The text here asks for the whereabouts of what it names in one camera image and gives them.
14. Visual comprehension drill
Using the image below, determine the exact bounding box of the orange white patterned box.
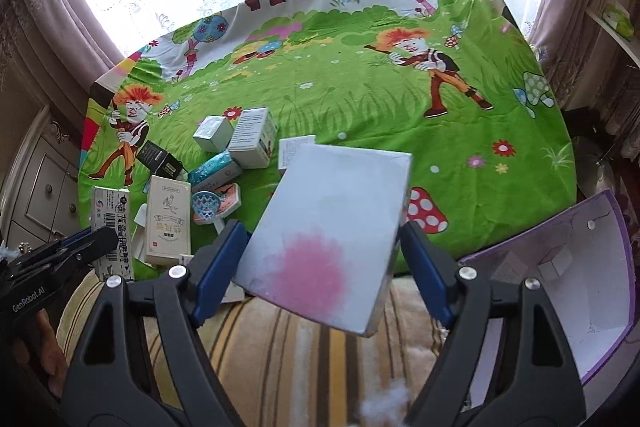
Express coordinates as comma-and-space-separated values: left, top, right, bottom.
191, 182, 242, 226

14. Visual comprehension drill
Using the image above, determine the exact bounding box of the purple-edged white cardboard box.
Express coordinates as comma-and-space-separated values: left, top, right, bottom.
457, 189, 635, 385

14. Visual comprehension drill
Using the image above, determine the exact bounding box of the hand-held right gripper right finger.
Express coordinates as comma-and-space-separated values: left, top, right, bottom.
399, 222, 589, 427

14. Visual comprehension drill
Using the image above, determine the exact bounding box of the small white box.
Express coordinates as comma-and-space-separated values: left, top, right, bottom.
192, 114, 236, 154

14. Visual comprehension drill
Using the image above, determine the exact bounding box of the white box with printed label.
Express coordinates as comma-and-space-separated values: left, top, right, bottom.
227, 107, 279, 170

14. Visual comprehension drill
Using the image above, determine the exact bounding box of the white curved desk top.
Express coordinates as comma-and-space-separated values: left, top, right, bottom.
585, 4, 640, 70

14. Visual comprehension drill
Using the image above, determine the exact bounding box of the teal glittery box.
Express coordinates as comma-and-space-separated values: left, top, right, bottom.
189, 151, 243, 192

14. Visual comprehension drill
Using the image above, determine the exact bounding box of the white fluff tuft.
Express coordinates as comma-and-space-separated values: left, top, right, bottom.
357, 387, 416, 427

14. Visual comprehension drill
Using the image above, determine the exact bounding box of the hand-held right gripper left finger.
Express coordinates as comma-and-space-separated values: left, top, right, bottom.
60, 219, 252, 427

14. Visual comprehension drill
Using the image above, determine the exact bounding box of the large white box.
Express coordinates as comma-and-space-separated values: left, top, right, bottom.
234, 143, 413, 339

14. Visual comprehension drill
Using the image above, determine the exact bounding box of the cream tall box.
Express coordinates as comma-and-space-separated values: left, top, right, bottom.
145, 175, 193, 267

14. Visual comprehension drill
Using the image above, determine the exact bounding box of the person's left hand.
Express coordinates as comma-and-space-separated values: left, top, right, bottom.
27, 307, 69, 395

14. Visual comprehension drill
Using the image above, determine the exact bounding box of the white cabinet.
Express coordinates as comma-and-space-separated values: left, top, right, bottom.
0, 107, 83, 253

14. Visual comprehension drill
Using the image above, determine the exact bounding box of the black box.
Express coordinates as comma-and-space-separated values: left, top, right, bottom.
136, 139, 185, 178

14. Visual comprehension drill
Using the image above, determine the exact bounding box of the chrome desk stand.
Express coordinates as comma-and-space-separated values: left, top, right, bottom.
575, 137, 618, 202

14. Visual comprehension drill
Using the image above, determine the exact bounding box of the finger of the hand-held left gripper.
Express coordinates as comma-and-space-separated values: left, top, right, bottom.
4, 244, 96, 283
47, 227, 119, 265

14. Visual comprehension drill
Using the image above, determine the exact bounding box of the green tissue pack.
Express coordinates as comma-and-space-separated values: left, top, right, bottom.
602, 3, 637, 38

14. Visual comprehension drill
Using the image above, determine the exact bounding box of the white paper leaflet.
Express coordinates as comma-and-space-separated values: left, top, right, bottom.
277, 134, 317, 170

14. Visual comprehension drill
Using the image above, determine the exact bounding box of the green cartoon printed cloth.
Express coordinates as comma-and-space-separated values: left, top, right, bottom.
77, 0, 578, 279

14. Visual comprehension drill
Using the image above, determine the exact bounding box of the long white printed box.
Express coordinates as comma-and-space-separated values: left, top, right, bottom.
91, 186, 136, 283

